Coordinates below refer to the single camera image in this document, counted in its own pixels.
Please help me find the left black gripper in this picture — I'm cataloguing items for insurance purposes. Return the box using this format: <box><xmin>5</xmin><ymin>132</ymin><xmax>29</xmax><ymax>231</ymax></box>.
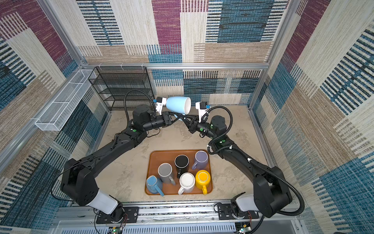
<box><xmin>142</xmin><ymin>112</ymin><xmax>181</xmax><ymax>134</ymax></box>

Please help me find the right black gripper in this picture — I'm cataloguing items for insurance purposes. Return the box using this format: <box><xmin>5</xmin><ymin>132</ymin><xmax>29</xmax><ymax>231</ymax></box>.
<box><xmin>180</xmin><ymin>114</ymin><xmax>216</xmax><ymax>140</ymax></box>

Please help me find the light blue mug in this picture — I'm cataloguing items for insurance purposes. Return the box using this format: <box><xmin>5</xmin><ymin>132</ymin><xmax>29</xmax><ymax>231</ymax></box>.
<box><xmin>166</xmin><ymin>97</ymin><xmax>191</xmax><ymax>115</ymax></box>

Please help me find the grey mug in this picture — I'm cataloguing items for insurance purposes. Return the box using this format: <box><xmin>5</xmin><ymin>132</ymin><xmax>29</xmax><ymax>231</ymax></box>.
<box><xmin>158</xmin><ymin>163</ymin><xmax>176</xmax><ymax>185</ymax></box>

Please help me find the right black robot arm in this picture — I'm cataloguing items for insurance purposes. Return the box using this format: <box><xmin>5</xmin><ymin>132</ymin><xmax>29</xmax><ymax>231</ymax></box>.
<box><xmin>175</xmin><ymin>106</ymin><xmax>305</xmax><ymax>218</ymax></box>

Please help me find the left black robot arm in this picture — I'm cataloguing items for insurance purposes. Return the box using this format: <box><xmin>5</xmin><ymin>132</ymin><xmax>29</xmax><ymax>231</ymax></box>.
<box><xmin>60</xmin><ymin>97</ymin><xmax>191</xmax><ymax>222</ymax></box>

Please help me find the purple mug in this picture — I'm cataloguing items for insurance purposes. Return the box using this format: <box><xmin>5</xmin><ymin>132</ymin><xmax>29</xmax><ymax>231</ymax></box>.
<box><xmin>191</xmin><ymin>151</ymin><xmax>208</xmax><ymax>170</ymax></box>

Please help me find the black mug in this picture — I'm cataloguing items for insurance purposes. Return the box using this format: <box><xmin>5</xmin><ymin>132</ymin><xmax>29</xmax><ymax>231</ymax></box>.
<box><xmin>174</xmin><ymin>155</ymin><xmax>190</xmax><ymax>179</ymax></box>

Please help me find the yellow mug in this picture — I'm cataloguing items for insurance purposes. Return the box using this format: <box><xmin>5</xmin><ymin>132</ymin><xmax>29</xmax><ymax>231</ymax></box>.
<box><xmin>195</xmin><ymin>170</ymin><xmax>211</xmax><ymax>195</ymax></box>

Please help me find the white mug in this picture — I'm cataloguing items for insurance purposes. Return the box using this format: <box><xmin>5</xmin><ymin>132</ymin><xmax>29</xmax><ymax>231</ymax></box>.
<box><xmin>178</xmin><ymin>173</ymin><xmax>195</xmax><ymax>195</ymax></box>

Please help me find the brown plastic tray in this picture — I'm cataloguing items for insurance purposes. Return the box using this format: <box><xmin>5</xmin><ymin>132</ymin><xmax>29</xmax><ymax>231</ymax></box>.
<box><xmin>144</xmin><ymin>149</ymin><xmax>213</xmax><ymax>196</ymax></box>

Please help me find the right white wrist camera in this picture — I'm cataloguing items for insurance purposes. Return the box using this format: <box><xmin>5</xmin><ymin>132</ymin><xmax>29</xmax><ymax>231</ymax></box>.
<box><xmin>195</xmin><ymin>101</ymin><xmax>210</xmax><ymax>123</ymax></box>

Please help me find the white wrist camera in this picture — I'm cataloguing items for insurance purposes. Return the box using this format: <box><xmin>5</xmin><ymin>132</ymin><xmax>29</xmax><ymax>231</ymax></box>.
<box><xmin>195</xmin><ymin>101</ymin><xmax>210</xmax><ymax>123</ymax></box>
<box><xmin>153</xmin><ymin>97</ymin><xmax>167</xmax><ymax>115</ymax></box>

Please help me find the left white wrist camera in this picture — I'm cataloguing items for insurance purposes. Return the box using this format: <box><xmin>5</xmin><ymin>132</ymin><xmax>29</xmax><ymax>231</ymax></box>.
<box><xmin>153</xmin><ymin>97</ymin><xmax>167</xmax><ymax>115</ymax></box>

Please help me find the black wire shelf rack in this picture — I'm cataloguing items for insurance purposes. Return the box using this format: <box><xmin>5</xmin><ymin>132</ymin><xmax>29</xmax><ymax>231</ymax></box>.
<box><xmin>88</xmin><ymin>66</ymin><xmax>155</xmax><ymax>111</ymax></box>

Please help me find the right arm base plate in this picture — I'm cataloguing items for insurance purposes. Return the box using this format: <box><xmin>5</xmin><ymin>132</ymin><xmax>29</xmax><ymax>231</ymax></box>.
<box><xmin>213</xmin><ymin>202</ymin><xmax>260</xmax><ymax>220</ymax></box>

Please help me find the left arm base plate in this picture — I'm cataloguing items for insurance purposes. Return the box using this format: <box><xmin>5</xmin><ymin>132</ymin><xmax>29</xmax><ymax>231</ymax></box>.
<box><xmin>95</xmin><ymin>207</ymin><xmax>139</xmax><ymax>224</ymax></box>

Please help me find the white wire mesh basket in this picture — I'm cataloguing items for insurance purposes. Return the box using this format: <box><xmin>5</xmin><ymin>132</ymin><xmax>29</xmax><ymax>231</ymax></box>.
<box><xmin>35</xmin><ymin>69</ymin><xmax>92</xmax><ymax>131</ymax></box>

